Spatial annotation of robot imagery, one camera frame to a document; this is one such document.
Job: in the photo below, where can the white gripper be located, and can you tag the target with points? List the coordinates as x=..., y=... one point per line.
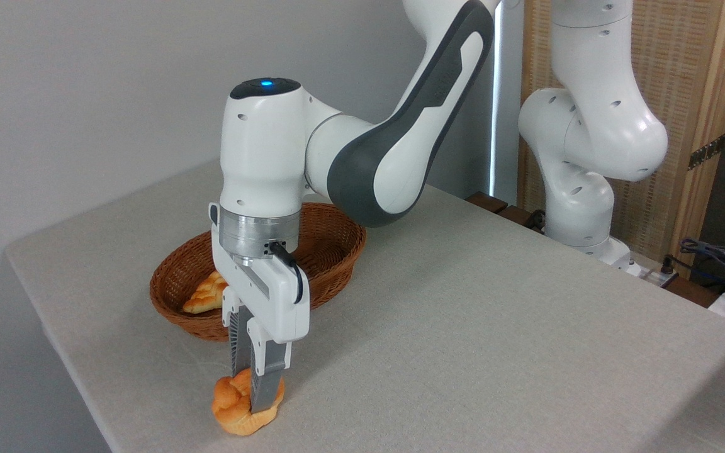
x=274, y=302

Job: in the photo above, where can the round orange bread bun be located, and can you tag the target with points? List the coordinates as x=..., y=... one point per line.
x=233, y=409

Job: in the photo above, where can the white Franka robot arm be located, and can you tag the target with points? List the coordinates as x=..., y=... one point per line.
x=262, y=157

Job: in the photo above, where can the long braided bread loaf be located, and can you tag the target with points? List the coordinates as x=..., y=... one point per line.
x=204, y=299

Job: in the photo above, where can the brown wicker oval basket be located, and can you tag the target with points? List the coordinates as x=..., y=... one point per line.
x=331, y=251

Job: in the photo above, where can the grey tablecloth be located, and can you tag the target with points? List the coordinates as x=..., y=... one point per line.
x=463, y=346

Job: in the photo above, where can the dark wooden robot platform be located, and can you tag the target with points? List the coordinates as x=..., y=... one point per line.
x=491, y=202

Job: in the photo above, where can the metal screen hinge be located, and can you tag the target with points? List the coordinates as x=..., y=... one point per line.
x=707, y=152

